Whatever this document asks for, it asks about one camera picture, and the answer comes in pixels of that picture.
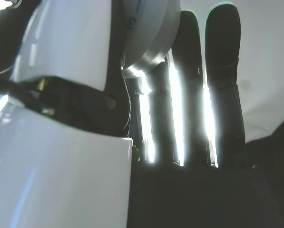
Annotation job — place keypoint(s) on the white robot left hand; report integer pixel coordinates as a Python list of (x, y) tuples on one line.
[(61, 178)]

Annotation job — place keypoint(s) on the grey tape measure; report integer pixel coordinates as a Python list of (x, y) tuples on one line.
[(156, 35)]

